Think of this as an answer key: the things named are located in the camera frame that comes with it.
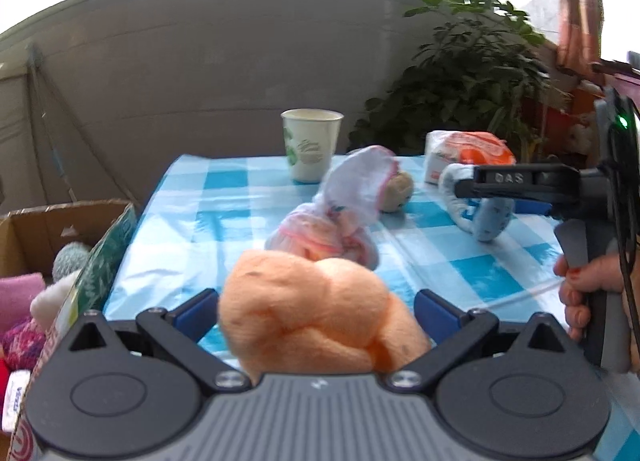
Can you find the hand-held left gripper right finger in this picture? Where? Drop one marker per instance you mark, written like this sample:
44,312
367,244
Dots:
436,315

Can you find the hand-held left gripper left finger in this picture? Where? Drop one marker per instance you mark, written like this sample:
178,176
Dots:
195,315

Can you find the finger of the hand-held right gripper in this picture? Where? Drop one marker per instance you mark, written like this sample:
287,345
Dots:
532,207
515,181

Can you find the light blue fluffy earmuffs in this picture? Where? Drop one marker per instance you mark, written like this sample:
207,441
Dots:
482,226

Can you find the orange plush sock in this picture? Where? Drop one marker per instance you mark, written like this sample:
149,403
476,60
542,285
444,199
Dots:
310,311

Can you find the cardboard box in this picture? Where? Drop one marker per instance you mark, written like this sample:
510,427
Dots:
45,226

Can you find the pink fluffy sock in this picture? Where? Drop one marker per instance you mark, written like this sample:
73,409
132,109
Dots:
20,293

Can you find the person's right hand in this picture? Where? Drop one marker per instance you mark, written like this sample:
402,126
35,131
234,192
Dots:
575,286

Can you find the orange white tissue pack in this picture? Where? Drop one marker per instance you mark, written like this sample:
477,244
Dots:
470,148

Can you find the small white plastic bag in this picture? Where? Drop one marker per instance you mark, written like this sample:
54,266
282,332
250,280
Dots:
580,135

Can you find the red flower pot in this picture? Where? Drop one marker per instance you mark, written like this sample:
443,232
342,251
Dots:
562,128

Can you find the beige fluffy scrunchie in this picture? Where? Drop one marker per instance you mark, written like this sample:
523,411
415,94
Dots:
397,189

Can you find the large leafy green plant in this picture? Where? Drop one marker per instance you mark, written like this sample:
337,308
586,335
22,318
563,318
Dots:
465,71

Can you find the white pink baby socks bundle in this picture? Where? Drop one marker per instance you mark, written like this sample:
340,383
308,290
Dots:
325,236

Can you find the blue checkered tablecloth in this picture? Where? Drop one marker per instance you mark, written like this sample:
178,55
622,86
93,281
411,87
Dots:
225,181

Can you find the magenta knit hat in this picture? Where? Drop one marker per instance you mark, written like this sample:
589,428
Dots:
22,343

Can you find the orange curtain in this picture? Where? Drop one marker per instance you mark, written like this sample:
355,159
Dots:
575,1

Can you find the red cloth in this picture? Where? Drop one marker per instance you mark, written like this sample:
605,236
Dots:
5,381

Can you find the white paper cup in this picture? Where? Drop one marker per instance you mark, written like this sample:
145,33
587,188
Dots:
312,143

